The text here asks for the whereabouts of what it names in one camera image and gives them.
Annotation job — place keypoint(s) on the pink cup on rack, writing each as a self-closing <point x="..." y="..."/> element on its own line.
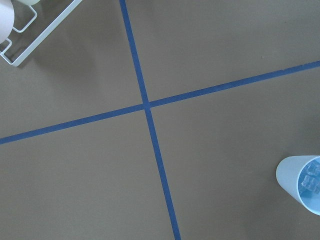
<point x="7" y="17"/>

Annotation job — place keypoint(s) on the white wire cup rack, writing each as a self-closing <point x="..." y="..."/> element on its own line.
<point x="33" y="21"/>

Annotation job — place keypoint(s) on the light blue plastic cup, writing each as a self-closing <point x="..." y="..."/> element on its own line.
<point x="287" y="175"/>

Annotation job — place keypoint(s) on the clear ice cubes in cup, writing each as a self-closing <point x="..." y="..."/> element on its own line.
<point x="310" y="178"/>

